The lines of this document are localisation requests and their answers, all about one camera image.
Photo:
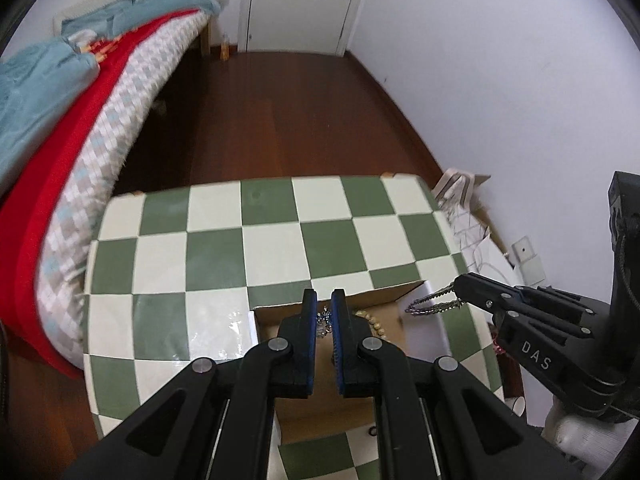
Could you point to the white door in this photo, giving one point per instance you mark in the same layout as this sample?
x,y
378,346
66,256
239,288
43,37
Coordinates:
x,y
300,5

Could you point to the grey white checkered quilt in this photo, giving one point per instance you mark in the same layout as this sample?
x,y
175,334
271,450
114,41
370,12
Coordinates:
x,y
100,160

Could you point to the paper cup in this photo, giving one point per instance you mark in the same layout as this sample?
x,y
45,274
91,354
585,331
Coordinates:
x,y
517,405

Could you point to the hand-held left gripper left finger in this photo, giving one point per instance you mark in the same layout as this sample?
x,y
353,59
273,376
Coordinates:
x,y
310,312

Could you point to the white wall socket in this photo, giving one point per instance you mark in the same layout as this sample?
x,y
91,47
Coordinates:
x,y
527,260

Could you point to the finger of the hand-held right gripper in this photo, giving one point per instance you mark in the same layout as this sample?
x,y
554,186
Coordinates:
x,y
500,292
540,355

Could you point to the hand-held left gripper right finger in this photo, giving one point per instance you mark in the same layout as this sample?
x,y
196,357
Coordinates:
x,y
338,312

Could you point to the white paper bag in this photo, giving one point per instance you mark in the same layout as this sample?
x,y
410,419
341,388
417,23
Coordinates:
x,y
457,185

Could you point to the green white checkered tablecloth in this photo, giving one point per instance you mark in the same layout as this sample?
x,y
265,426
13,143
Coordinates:
x,y
220,260

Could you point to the person's right hand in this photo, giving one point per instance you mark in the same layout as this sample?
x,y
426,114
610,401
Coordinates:
x,y
575,432

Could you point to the teal blanket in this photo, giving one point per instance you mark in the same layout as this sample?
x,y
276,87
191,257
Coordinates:
x,y
40,90

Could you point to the clear plastic bag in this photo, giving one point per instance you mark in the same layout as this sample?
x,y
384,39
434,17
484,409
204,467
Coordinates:
x,y
232,322

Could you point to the bed with red blanket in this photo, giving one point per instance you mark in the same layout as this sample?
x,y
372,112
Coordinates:
x,y
30,240

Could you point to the cardboard box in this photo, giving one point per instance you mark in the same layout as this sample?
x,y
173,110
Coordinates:
x,y
325,417

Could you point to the silver jewelry piece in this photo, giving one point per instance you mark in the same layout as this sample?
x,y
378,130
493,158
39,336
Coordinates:
x,y
325,320

